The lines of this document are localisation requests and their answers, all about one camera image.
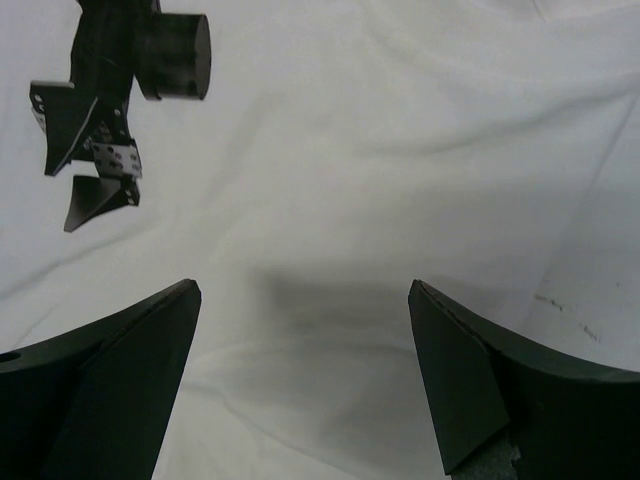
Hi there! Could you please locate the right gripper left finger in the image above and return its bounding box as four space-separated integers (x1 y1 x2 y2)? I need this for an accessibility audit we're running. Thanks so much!
1 279 201 479

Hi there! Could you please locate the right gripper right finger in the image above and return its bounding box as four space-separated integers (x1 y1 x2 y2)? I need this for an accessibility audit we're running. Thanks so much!
408 280 639 479

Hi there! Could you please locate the white t shirt robot print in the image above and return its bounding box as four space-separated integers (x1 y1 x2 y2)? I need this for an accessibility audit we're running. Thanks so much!
1 1 639 479

